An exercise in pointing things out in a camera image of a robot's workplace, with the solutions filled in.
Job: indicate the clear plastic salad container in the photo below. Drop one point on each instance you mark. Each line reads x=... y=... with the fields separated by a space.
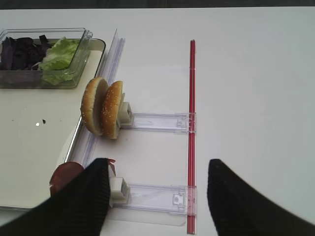
x=32 y=79

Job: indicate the red bacon slice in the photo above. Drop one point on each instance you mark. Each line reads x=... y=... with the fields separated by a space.
x=111 y=167

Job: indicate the dark brown meat patty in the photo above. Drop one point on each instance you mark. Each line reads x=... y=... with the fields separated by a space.
x=63 y=175

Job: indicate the cream metal tray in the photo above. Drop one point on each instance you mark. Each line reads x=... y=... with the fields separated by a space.
x=36 y=130

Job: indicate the sesame bun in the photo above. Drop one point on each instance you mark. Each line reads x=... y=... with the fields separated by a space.
x=91 y=104
x=110 y=110

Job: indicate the clear meat holder rail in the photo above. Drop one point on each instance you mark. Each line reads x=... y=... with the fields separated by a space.
x=174 y=199

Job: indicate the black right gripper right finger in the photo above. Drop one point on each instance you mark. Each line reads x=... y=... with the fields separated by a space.
x=237 y=209

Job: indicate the white pusher block bun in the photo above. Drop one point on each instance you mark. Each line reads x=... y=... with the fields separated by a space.
x=125 y=116

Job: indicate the clear sesame bun holder rail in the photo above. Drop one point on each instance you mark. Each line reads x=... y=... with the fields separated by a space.
x=175 y=123

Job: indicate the purple cabbage leaves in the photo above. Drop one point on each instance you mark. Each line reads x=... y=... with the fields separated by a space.
x=23 y=53

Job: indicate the sesame bun top left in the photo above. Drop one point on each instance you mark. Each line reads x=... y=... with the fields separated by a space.
x=91 y=104

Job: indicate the sesame bun top right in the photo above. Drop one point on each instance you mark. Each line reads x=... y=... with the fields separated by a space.
x=110 y=110

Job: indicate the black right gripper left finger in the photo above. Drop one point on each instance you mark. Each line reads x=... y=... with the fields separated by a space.
x=78 y=209

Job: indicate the white pusher block meat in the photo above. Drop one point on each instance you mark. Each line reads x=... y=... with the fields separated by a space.
x=119 y=191

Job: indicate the green lettuce leaves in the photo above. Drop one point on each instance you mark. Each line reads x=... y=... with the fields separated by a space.
x=58 y=58

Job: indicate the right red strip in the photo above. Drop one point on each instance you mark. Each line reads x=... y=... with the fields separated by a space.
x=191 y=149

